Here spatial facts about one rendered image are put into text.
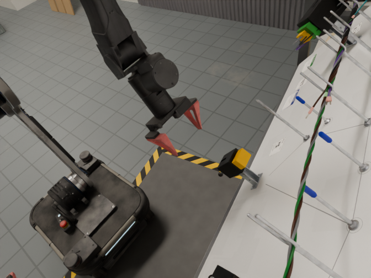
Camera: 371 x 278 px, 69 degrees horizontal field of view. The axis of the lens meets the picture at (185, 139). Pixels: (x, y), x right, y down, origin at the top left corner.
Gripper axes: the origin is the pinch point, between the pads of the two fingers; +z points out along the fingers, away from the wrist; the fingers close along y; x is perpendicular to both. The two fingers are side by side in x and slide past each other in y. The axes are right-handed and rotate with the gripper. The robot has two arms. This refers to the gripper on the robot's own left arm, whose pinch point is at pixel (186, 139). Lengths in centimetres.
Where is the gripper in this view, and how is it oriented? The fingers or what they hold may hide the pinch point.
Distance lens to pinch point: 66.7
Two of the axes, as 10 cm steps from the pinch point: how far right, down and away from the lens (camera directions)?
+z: 5.5, 7.4, 3.8
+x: -5.6, -0.1, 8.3
